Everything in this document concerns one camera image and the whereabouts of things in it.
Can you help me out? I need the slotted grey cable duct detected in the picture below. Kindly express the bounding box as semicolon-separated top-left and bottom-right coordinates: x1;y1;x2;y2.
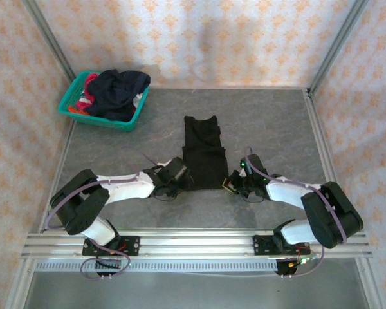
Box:
34;258;279;274

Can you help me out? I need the white cloth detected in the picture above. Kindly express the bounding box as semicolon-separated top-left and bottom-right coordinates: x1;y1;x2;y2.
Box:
132;86;149;113

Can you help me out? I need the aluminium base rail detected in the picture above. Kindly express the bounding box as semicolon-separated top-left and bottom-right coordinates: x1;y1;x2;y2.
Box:
21;228;373;259

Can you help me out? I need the aluminium frame post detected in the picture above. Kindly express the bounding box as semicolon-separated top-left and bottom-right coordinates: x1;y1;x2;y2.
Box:
21;0;77;84
308;0;370;97

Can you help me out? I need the teal plastic laundry basket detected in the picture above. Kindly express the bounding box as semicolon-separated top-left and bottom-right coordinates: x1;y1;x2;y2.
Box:
57;71;151;132

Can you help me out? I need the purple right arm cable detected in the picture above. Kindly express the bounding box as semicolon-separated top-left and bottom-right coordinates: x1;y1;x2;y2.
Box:
244;146;349;279

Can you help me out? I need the thin black right gripper cable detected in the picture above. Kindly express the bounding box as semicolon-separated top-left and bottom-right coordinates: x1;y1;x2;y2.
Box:
242;189;265;205

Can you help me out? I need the orange cloth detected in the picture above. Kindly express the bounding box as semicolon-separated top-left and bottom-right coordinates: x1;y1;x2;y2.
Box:
67;104;87;116

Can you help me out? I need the small circuit board with wires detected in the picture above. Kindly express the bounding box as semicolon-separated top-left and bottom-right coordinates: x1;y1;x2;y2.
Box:
288;255;319;268

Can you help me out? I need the aluminium table side rail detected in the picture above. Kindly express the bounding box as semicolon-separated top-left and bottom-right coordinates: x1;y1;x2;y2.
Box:
43;121;75;233
303;89;338;186

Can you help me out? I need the red cloth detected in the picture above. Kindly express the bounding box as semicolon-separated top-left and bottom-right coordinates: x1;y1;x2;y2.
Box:
78;73;100;112

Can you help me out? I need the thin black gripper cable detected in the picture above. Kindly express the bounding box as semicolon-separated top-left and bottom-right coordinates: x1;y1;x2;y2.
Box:
153;185;185;203
242;189;265;205

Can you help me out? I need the black t-shirt with round print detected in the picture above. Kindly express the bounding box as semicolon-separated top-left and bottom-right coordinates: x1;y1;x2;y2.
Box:
181;115;229;191

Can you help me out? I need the thin black left gripper cable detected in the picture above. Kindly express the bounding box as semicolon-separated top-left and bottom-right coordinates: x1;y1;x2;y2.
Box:
153;185;185;203

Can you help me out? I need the navy blue t-shirt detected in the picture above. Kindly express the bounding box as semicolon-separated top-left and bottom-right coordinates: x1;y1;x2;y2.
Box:
83;69;152;122

